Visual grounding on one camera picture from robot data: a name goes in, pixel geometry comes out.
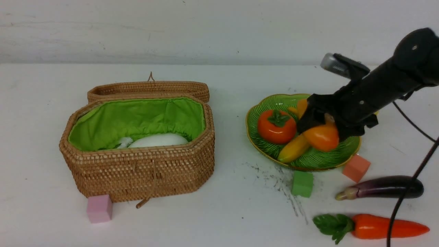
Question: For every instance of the green glass plate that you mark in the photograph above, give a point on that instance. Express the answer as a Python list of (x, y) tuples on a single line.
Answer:
[(312, 159)]

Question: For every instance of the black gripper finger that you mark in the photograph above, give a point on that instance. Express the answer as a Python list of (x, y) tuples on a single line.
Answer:
[(346, 131)]

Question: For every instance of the purple eggplant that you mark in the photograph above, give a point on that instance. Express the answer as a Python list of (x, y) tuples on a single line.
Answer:
[(384, 187)]

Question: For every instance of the orange persimmon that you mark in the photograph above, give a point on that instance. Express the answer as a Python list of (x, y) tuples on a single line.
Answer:
[(276, 126)]

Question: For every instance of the orange carrot with leaves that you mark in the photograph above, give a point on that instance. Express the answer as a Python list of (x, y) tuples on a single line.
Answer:
[(366, 226)]

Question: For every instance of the yellow banana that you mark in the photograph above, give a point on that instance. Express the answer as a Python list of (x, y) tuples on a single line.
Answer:
[(293, 149)]

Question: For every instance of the pink foam cube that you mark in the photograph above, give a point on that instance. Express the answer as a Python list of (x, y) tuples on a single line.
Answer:
[(99, 209)]

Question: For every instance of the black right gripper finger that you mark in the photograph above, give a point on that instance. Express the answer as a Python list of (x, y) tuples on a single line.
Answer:
[(311, 117)]

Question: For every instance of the white radish with leaves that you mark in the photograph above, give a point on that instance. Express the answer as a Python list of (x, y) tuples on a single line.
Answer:
[(126, 141)]

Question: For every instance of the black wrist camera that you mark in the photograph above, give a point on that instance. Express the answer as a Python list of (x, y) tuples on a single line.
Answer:
[(343, 66)]

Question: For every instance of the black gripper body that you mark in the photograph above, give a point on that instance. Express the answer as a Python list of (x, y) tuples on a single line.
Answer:
[(359, 99)]

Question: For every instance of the woven wicker basket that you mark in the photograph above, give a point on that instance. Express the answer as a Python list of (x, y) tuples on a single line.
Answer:
[(92, 135)]

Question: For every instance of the woven wicker basket lid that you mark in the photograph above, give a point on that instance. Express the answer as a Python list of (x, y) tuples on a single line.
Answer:
[(196, 89)]

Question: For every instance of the orange foam cube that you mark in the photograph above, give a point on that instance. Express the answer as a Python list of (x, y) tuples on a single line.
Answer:
[(356, 168)]

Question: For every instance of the orange yellow mango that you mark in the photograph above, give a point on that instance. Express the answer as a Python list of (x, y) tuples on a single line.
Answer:
[(322, 137)]

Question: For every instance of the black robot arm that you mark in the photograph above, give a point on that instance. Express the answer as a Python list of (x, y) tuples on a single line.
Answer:
[(413, 66)]

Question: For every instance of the green foam cube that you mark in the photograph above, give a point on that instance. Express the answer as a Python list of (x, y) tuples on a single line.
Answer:
[(302, 184)]

